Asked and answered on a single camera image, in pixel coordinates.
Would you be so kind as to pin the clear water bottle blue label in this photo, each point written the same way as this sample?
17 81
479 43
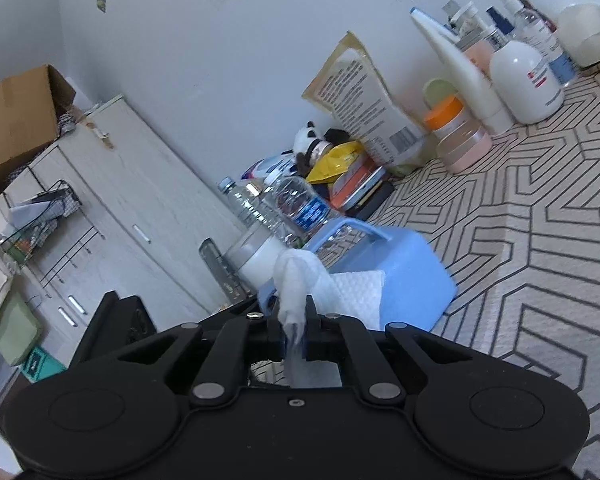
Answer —
298 202

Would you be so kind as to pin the green round lid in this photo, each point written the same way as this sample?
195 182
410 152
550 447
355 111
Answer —
437 90

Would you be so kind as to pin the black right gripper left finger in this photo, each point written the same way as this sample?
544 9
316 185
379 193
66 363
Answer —
266 340

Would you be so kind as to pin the white blue tube package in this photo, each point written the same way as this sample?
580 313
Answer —
262 168

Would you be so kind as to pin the white cleaning wipe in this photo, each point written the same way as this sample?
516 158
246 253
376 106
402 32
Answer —
300 275

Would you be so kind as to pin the tall white lotion tube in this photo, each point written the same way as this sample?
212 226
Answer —
475 87

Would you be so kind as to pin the clear empty plastic bottle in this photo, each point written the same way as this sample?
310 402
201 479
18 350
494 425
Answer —
249 208

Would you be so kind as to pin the clear spray bottle blue label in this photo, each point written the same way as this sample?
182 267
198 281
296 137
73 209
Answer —
533 30

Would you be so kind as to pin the black wire rack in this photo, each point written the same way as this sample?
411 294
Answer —
44 234

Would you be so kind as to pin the yellow snack bag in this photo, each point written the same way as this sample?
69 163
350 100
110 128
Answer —
335 163

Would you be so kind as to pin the brown cardboard box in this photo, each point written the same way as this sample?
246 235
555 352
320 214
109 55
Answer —
30 106

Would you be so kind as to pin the white wooden cabinet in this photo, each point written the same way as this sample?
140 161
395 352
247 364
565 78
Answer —
143 216

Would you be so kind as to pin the beige printed food pouch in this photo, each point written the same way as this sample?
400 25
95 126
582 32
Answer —
349 88

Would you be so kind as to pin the white pump dispenser bottle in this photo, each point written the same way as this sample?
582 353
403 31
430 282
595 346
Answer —
523 80

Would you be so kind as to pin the grey metal grater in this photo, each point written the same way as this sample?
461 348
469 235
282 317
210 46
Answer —
224 274

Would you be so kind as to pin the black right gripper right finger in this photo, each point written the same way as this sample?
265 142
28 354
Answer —
323 339

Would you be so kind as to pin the orange lid plastic jar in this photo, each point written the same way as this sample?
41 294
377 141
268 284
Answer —
446 121

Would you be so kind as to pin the stack of flat boxes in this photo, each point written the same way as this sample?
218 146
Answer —
361 190

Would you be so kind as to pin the pink round cosmetic case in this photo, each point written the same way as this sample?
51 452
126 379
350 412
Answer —
463 148

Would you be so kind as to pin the panda plush toy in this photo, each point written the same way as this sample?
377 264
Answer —
311 143

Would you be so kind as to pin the white jar with clear lid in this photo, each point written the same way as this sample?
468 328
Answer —
254 256

